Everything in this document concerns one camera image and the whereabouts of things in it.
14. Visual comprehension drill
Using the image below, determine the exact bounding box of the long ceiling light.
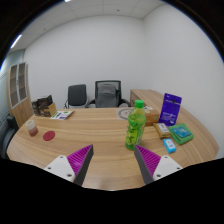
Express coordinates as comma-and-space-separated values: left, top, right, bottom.
9, 33, 24, 50

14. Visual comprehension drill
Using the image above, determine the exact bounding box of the black mesh office chair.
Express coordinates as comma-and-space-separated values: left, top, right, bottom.
85, 79, 132, 109

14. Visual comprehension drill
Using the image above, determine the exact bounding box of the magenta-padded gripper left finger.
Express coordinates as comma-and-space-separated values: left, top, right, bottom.
43, 143, 95, 187

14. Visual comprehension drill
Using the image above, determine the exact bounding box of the teal packet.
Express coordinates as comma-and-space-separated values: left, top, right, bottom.
174, 126, 193, 139

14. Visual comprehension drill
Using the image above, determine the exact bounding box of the green drink bottle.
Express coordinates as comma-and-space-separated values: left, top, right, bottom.
124, 99, 147, 152

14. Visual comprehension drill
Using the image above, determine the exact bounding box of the flat round red coaster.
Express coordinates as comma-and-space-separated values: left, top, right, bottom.
42, 130, 56, 142

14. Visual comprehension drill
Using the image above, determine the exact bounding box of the grey office chair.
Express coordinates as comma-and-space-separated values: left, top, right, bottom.
63, 83, 89, 109

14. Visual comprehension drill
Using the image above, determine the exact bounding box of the wooden cabinet with glass doors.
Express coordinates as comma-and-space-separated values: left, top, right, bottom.
5, 61, 34, 128

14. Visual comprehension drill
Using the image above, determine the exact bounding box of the black sofa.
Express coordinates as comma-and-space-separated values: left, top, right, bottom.
0, 114, 19, 159

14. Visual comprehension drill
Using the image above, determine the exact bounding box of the purple standing pouch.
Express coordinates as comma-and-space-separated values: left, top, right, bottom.
158, 92, 183, 127

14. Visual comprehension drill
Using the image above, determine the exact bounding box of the white and brown mug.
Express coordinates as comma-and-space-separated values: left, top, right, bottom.
25, 119, 39, 138

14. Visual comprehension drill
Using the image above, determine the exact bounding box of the wooden side desk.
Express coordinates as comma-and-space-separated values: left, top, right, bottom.
129, 88, 168, 108

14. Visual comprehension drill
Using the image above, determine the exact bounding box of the green packet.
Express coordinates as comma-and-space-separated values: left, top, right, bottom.
168, 123, 195, 146

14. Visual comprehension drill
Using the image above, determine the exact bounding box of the tan snack packet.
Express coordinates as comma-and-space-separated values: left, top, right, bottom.
153, 122, 173, 140

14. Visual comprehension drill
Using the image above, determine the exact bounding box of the black box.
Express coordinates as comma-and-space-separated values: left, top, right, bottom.
36, 94, 54, 108

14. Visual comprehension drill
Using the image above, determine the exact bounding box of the white green printed leaflet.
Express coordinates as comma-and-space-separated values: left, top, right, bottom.
49, 110, 75, 121

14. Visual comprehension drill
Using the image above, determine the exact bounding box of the small blue white packet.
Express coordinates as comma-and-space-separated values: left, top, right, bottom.
162, 138, 178, 154

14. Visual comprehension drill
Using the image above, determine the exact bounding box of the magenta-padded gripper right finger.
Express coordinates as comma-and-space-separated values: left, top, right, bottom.
133, 144, 184, 186

